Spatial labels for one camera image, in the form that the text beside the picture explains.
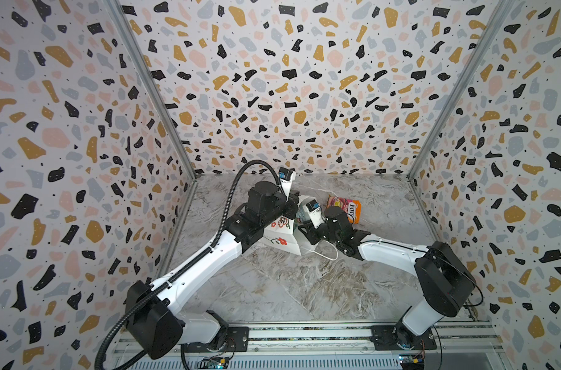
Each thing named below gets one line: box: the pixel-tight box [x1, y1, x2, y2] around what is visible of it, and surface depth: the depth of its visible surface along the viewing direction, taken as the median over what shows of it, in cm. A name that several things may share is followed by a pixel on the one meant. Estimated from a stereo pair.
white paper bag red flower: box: [259, 206, 316, 256], surface depth 82 cm
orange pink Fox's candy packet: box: [325, 194, 362, 225], surface depth 109 cm
